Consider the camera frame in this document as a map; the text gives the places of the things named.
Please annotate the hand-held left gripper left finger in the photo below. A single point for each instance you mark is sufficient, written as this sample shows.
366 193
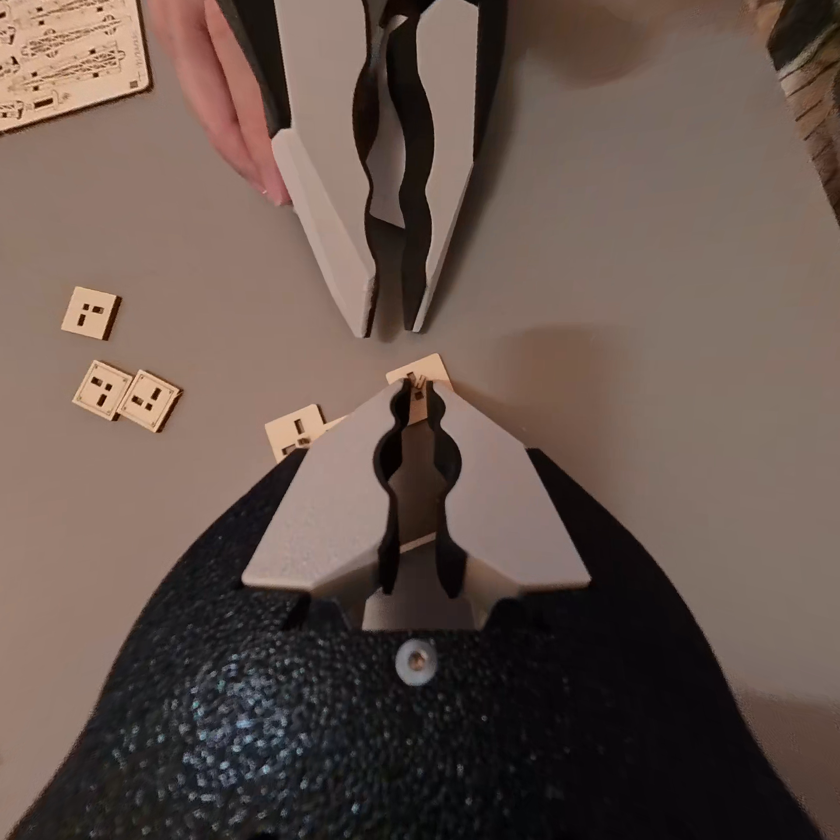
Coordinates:
321 518

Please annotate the person's right hand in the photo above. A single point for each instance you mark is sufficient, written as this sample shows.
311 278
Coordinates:
216 79

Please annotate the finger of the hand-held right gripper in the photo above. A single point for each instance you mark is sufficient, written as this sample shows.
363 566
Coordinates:
321 170
449 131

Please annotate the camouflage pants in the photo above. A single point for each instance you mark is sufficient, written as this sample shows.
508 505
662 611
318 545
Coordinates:
814 98

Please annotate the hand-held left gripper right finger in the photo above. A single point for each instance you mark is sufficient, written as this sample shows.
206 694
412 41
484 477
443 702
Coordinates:
512 518

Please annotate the wooden sheet with long cutouts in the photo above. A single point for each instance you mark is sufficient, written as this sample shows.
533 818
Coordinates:
65 52

